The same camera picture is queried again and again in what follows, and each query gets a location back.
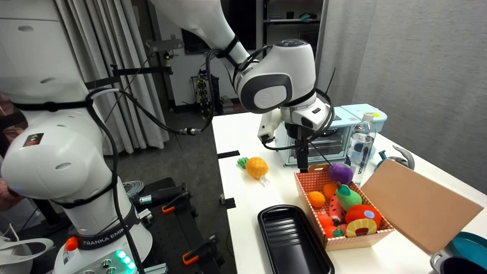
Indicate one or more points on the white plastic object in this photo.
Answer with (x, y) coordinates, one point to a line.
(25, 251)

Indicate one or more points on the dark round container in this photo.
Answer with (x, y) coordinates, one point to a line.
(457, 266)

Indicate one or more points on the round orange red plush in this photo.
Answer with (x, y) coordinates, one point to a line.
(325, 222)

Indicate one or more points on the round bowl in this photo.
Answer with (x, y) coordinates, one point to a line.
(473, 245)

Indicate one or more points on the yellow orange ball plush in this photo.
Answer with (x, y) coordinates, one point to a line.
(317, 199)

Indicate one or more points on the purple plush toy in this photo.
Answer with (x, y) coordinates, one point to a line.
(342, 173)

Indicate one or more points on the orange toy fruit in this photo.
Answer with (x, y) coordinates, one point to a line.
(258, 167)

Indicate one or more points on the light blue toaster oven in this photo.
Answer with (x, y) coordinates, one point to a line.
(340, 114)

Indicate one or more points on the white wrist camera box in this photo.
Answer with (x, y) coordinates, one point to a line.
(269, 123)

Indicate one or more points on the white curtain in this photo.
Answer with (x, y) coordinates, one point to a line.
(101, 39)

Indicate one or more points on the watermelon slice plush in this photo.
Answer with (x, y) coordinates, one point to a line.
(336, 210)

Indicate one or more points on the clear plastic water bottle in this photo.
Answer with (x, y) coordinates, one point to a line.
(361, 146)

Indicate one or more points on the grey backdrop curtain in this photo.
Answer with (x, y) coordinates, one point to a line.
(432, 76)

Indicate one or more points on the black tripod with crossbar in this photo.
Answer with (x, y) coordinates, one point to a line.
(147, 70)

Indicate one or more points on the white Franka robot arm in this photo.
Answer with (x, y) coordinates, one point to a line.
(51, 167)

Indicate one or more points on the green avocado plush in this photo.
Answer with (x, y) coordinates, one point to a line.
(351, 198)

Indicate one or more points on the small orange plush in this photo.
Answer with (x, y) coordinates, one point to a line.
(330, 190)

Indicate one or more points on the black equipment rack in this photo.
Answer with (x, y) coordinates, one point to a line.
(202, 96)

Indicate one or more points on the big red tomato plush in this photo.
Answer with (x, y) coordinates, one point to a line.
(366, 213)

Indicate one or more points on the black ridged tray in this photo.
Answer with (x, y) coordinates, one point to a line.
(290, 243)

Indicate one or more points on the cardboard box with gingham lining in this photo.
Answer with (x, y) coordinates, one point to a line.
(421, 207)

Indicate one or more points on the black orange bar clamp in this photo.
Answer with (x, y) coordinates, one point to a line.
(170, 208)
(229, 153)
(190, 258)

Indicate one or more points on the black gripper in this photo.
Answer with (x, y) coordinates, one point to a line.
(301, 132)

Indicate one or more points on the seated person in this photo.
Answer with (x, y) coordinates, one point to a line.
(10, 121)

